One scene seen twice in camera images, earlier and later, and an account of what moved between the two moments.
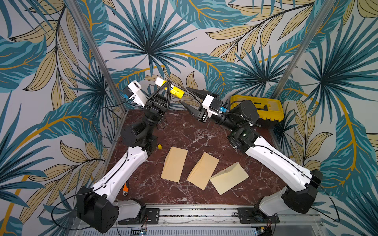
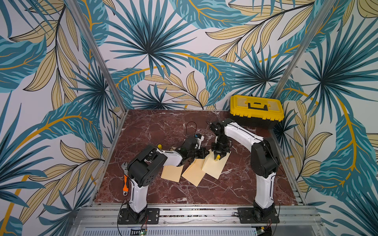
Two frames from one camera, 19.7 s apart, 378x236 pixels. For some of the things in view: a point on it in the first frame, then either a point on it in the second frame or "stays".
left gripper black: [157, 104] → [202, 155]
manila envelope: [173, 163] stays
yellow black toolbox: [270, 110] stays
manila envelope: [228, 178] → [214, 168]
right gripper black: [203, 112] → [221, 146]
